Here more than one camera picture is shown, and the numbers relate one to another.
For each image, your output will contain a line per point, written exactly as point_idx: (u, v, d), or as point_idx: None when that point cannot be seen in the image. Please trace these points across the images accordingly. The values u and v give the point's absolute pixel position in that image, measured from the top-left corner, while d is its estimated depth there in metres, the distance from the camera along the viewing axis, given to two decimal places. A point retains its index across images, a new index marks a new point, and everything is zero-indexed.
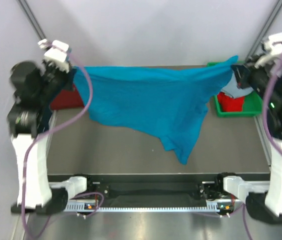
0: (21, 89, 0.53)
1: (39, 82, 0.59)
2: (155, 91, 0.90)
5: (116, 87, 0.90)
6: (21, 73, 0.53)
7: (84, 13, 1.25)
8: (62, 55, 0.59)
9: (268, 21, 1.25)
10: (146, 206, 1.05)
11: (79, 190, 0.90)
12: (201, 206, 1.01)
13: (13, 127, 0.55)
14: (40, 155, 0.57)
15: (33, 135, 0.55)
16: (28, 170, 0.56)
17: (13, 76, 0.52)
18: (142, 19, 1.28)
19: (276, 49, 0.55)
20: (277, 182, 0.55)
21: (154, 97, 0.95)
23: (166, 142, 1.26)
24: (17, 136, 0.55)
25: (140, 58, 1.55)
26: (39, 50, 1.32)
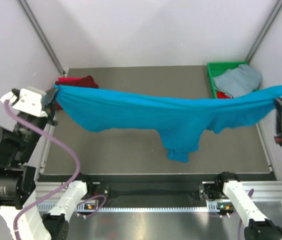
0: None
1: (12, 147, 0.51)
2: (165, 114, 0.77)
5: (115, 109, 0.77)
6: None
7: (85, 13, 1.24)
8: (35, 108, 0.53)
9: (269, 21, 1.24)
10: (146, 206, 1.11)
11: (78, 192, 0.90)
12: (200, 206, 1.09)
13: None
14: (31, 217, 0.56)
15: (16, 207, 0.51)
16: (21, 232, 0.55)
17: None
18: (143, 19, 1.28)
19: None
20: None
21: (164, 119, 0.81)
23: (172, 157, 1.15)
24: (0, 206, 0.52)
25: (141, 58, 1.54)
26: (40, 50, 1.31)
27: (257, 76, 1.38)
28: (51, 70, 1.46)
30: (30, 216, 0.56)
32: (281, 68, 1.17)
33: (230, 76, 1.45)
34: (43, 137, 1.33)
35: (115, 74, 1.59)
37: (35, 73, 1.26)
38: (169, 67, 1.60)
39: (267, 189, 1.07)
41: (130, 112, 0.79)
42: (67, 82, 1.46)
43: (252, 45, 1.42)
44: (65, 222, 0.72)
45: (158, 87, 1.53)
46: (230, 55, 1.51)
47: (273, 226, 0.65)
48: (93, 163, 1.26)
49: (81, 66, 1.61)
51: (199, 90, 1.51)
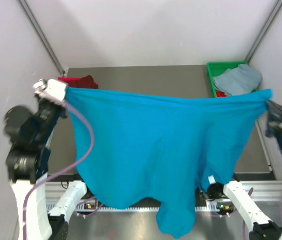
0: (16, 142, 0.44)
1: (34, 125, 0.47)
2: (159, 123, 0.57)
5: (104, 118, 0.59)
6: (12, 123, 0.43)
7: (85, 13, 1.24)
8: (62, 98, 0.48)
9: (268, 21, 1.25)
10: (146, 206, 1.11)
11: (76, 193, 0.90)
12: (200, 206, 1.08)
13: (12, 173, 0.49)
14: (40, 199, 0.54)
15: (32, 180, 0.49)
16: (29, 215, 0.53)
17: (7, 128, 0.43)
18: (142, 20, 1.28)
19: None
20: None
21: (155, 137, 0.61)
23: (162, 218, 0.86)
24: (17, 180, 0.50)
25: (140, 58, 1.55)
26: (39, 50, 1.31)
27: (257, 76, 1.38)
28: (51, 70, 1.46)
30: (40, 198, 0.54)
32: (281, 67, 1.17)
33: (230, 75, 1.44)
34: None
35: (115, 74, 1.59)
37: (35, 73, 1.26)
38: (168, 67, 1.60)
39: (268, 189, 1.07)
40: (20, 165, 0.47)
41: (120, 125, 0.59)
42: (67, 82, 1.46)
43: (252, 45, 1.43)
44: (65, 223, 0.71)
45: (158, 87, 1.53)
46: (230, 55, 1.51)
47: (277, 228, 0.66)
48: None
49: (81, 66, 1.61)
51: (199, 90, 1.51)
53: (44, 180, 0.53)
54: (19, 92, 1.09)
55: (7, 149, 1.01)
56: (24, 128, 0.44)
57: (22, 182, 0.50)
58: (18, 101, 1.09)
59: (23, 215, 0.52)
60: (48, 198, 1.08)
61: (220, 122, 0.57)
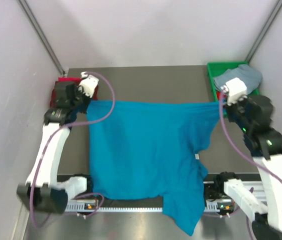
0: (60, 95, 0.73)
1: (70, 92, 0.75)
2: (159, 121, 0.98)
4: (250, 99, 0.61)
5: (125, 119, 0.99)
6: (62, 84, 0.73)
7: (85, 13, 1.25)
8: (94, 84, 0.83)
9: (268, 21, 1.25)
10: (146, 206, 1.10)
11: (77, 191, 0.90)
12: None
13: (47, 117, 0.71)
14: (59, 144, 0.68)
15: (60, 123, 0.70)
16: (47, 151, 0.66)
17: (59, 86, 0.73)
18: (142, 20, 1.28)
19: (235, 89, 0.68)
20: (271, 198, 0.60)
21: (158, 131, 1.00)
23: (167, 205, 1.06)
24: (48, 123, 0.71)
25: (140, 58, 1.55)
26: (39, 50, 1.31)
27: (257, 76, 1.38)
28: (51, 70, 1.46)
30: (59, 142, 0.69)
32: (281, 67, 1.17)
33: (230, 76, 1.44)
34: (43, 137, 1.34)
35: (115, 74, 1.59)
37: (35, 73, 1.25)
38: (168, 67, 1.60)
39: None
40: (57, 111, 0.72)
41: (135, 123, 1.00)
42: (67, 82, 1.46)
43: (252, 45, 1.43)
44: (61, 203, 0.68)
45: (158, 87, 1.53)
46: (230, 55, 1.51)
47: None
48: None
49: (81, 66, 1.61)
51: (199, 90, 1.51)
53: (66, 131, 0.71)
54: (19, 92, 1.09)
55: (7, 149, 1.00)
56: (70, 87, 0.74)
57: (54, 125, 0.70)
58: (18, 101, 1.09)
59: (43, 148, 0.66)
60: None
61: (194, 120, 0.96)
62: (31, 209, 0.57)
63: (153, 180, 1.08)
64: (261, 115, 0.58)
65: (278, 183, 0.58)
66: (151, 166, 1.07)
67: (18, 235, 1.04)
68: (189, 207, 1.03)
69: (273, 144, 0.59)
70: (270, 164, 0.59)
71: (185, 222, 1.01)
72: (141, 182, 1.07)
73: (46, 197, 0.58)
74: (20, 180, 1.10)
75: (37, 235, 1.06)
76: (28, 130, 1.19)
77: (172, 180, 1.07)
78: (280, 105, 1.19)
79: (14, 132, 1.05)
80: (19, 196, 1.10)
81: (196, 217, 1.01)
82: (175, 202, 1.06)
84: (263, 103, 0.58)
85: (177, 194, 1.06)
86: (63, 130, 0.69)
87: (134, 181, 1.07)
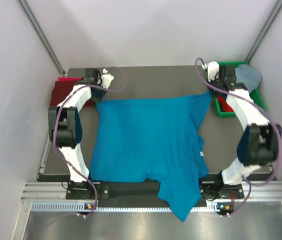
0: (88, 73, 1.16)
1: (93, 73, 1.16)
2: (158, 112, 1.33)
4: (225, 67, 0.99)
5: (132, 112, 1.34)
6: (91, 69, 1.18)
7: (84, 14, 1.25)
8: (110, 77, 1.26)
9: (268, 21, 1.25)
10: (146, 206, 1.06)
11: (83, 174, 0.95)
12: (200, 206, 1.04)
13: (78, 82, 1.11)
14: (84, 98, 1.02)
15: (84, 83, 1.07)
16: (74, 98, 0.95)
17: (89, 70, 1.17)
18: (142, 20, 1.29)
19: (211, 66, 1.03)
20: (242, 115, 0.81)
21: (158, 121, 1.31)
23: (165, 188, 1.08)
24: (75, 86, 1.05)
25: (140, 59, 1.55)
26: (40, 50, 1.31)
27: (257, 76, 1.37)
28: (51, 70, 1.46)
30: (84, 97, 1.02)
32: (281, 67, 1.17)
33: None
34: (43, 137, 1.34)
35: (115, 74, 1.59)
37: (35, 73, 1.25)
38: (168, 67, 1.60)
39: (267, 189, 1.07)
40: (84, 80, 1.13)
41: (140, 115, 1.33)
42: (67, 82, 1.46)
43: (252, 45, 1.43)
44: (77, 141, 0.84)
45: (158, 87, 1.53)
46: (230, 55, 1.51)
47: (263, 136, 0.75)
48: None
49: (81, 66, 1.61)
51: (199, 90, 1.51)
53: (86, 91, 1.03)
54: (18, 91, 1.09)
55: (6, 149, 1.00)
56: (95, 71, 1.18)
57: (82, 85, 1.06)
58: (18, 101, 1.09)
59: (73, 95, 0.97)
60: (48, 198, 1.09)
61: (185, 111, 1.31)
62: (56, 125, 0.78)
63: (153, 166, 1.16)
64: (227, 71, 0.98)
65: (242, 101, 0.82)
66: (154, 150, 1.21)
67: (18, 234, 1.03)
68: (185, 195, 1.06)
69: (235, 86, 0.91)
70: (235, 93, 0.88)
71: (178, 206, 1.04)
72: (140, 165, 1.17)
73: (70, 116, 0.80)
74: (20, 179, 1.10)
75: (37, 235, 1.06)
76: (28, 130, 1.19)
77: (171, 166, 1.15)
78: (280, 105, 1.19)
79: (13, 131, 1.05)
80: (19, 196, 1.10)
81: (190, 205, 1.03)
82: (171, 189, 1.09)
84: (229, 69, 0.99)
85: (175, 181, 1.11)
86: (87, 88, 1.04)
87: (133, 166, 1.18)
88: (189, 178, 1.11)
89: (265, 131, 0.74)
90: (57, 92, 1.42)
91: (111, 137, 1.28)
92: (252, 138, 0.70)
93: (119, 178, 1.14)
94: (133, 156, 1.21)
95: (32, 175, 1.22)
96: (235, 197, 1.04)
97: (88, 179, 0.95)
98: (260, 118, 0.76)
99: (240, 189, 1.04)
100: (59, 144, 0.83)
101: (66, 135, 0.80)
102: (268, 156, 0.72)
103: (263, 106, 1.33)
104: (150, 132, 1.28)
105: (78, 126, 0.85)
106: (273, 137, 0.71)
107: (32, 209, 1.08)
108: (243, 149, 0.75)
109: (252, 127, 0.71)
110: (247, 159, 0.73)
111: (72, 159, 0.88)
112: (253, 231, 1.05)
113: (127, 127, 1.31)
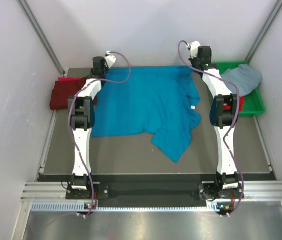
0: (96, 66, 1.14)
1: (100, 64, 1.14)
2: (151, 77, 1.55)
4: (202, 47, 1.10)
5: (130, 79, 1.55)
6: (97, 58, 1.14)
7: (85, 13, 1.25)
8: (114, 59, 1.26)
9: (269, 20, 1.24)
10: (146, 206, 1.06)
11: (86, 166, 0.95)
12: (201, 206, 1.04)
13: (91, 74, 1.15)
14: (96, 89, 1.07)
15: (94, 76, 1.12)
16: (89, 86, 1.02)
17: (95, 58, 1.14)
18: (142, 20, 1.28)
19: (193, 45, 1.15)
20: (213, 90, 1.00)
21: (151, 85, 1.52)
23: (160, 137, 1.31)
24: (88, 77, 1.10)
25: (141, 58, 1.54)
26: (39, 49, 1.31)
27: (257, 76, 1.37)
28: (51, 70, 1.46)
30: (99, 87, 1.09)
32: (281, 66, 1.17)
33: (229, 75, 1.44)
34: (43, 137, 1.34)
35: None
37: (35, 73, 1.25)
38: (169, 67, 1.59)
39: (267, 189, 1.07)
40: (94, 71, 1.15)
41: (137, 81, 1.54)
42: (67, 82, 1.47)
43: (252, 45, 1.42)
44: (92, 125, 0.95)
45: None
46: (230, 55, 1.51)
47: (229, 102, 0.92)
48: (93, 163, 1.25)
49: (81, 66, 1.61)
51: (198, 90, 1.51)
53: (98, 83, 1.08)
54: (19, 91, 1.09)
55: (6, 150, 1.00)
56: (102, 61, 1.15)
57: (93, 79, 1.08)
58: (18, 101, 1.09)
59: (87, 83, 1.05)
60: (48, 198, 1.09)
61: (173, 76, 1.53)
62: (71, 111, 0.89)
63: (148, 121, 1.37)
64: (203, 52, 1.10)
65: (212, 77, 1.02)
66: (150, 109, 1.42)
67: (18, 234, 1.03)
68: (178, 142, 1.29)
69: (209, 66, 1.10)
70: (208, 71, 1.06)
71: (172, 152, 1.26)
72: (138, 121, 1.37)
73: (87, 104, 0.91)
74: (20, 179, 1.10)
75: (37, 235, 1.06)
76: (28, 130, 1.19)
77: (166, 120, 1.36)
78: (280, 105, 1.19)
79: (13, 131, 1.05)
80: (19, 196, 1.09)
81: (181, 149, 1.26)
82: (165, 138, 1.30)
84: (205, 50, 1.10)
85: (168, 132, 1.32)
86: (99, 82, 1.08)
87: (132, 121, 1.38)
88: (182, 129, 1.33)
89: (229, 100, 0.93)
90: (57, 92, 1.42)
91: (112, 100, 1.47)
92: (218, 105, 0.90)
93: (120, 133, 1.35)
94: (131, 113, 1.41)
95: (32, 175, 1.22)
96: (235, 197, 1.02)
97: (90, 174, 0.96)
98: (224, 90, 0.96)
99: (240, 189, 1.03)
100: (74, 126, 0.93)
101: (82, 119, 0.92)
102: (231, 117, 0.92)
103: (263, 106, 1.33)
104: (145, 94, 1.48)
105: (93, 113, 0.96)
106: (234, 104, 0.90)
107: (32, 209, 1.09)
108: (213, 113, 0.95)
109: (218, 97, 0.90)
110: (216, 120, 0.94)
111: (81, 144, 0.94)
112: (253, 231, 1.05)
113: (125, 91, 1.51)
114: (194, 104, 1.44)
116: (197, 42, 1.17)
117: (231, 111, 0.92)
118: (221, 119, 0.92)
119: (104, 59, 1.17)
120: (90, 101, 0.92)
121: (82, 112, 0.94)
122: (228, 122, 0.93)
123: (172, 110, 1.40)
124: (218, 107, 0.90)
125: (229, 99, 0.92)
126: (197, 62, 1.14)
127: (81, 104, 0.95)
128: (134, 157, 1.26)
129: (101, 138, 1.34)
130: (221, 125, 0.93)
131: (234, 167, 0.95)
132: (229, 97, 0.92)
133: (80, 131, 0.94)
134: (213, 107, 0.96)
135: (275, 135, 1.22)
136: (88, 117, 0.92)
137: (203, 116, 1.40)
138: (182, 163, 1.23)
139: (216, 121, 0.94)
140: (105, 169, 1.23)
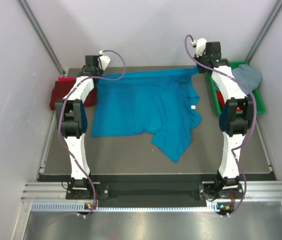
0: (88, 62, 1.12)
1: (93, 61, 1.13)
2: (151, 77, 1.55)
4: (210, 43, 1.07)
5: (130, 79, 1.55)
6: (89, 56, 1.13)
7: (85, 13, 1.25)
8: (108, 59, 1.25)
9: (269, 20, 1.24)
10: (146, 206, 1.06)
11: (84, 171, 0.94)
12: (200, 206, 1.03)
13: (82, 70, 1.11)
14: (86, 88, 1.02)
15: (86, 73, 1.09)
16: (80, 86, 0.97)
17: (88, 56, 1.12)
18: (142, 20, 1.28)
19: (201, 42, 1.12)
20: (224, 90, 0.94)
21: (150, 85, 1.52)
23: (160, 137, 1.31)
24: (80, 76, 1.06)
25: (141, 58, 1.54)
26: (39, 49, 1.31)
27: (257, 76, 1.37)
28: (51, 70, 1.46)
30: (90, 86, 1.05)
32: (281, 66, 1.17)
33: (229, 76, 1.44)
34: (43, 137, 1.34)
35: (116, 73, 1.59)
37: (35, 73, 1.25)
38: (169, 67, 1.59)
39: (267, 189, 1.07)
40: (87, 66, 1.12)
41: (137, 81, 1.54)
42: (67, 82, 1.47)
43: (252, 45, 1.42)
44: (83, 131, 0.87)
45: None
46: (231, 55, 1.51)
47: (243, 106, 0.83)
48: (93, 163, 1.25)
49: (81, 66, 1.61)
51: (199, 90, 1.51)
53: (90, 80, 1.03)
54: (19, 91, 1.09)
55: (6, 149, 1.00)
56: (95, 58, 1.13)
57: (85, 77, 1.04)
58: (18, 100, 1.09)
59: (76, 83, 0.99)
60: (47, 198, 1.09)
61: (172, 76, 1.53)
62: (61, 116, 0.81)
63: (148, 121, 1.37)
64: (212, 47, 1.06)
65: (224, 77, 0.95)
66: (150, 109, 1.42)
67: (18, 234, 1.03)
68: (178, 143, 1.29)
69: (219, 61, 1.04)
70: (219, 69, 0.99)
71: (172, 152, 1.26)
72: (138, 121, 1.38)
73: (76, 108, 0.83)
74: (20, 179, 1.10)
75: (37, 235, 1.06)
76: (28, 130, 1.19)
77: (166, 120, 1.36)
78: (280, 105, 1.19)
79: (13, 131, 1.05)
80: (19, 196, 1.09)
81: (181, 149, 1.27)
82: (165, 139, 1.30)
84: (214, 46, 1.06)
85: (168, 132, 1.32)
86: (90, 80, 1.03)
87: (132, 121, 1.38)
88: (182, 129, 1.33)
89: (242, 104, 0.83)
90: (57, 92, 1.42)
91: (112, 99, 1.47)
92: (230, 110, 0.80)
93: (121, 133, 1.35)
94: (131, 113, 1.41)
95: (32, 175, 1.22)
96: (235, 197, 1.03)
97: (88, 176, 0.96)
98: (238, 92, 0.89)
99: (240, 189, 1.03)
100: (65, 133, 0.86)
101: (73, 125, 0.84)
102: (244, 123, 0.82)
103: (263, 106, 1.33)
104: (145, 94, 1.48)
105: (84, 116, 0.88)
106: (249, 108, 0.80)
107: (32, 209, 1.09)
108: (224, 119, 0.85)
109: (231, 100, 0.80)
110: (227, 127, 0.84)
111: (76, 151, 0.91)
112: (253, 231, 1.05)
113: (125, 91, 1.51)
114: (194, 103, 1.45)
116: (203, 40, 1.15)
117: (244, 117, 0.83)
118: (233, 125, 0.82)
119: (96, 56, 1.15)
120: (80, 104, 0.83)
121: (72, 117, 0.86)
122: (241, 128, 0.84)
123: (172, 110, 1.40)
124: (231, 112, 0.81)
125: (242, 103, 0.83)
126: (206, 59, 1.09)
127: (71, 109, 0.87)
128: (134, 157, 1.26)
129: (101, 138, 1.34)
130: (231, 132, 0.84)
131: (236, 172, 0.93)
132: (243, 100, 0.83)
133: (72, 139, 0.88)
134: (223, 111, 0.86)
135: (275, 135, 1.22)
136: (79, 122, 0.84)
137: (203, 116, 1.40)
138: (182, 163, 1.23)
139: (227, 127, 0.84)
140: (105, 169, 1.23)
